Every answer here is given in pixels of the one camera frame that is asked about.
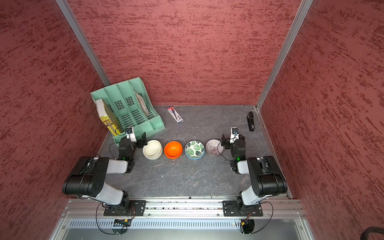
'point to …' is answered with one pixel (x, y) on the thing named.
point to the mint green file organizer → (131, 107)
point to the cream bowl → (153, 150)
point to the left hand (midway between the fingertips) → (137, 135)
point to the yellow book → (108, 117)
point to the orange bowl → (173, 150)
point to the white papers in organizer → (142, 103)
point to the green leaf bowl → (194, 149)
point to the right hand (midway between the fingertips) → (230, 135)
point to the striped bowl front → (213, 147)
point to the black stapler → (251, 122)
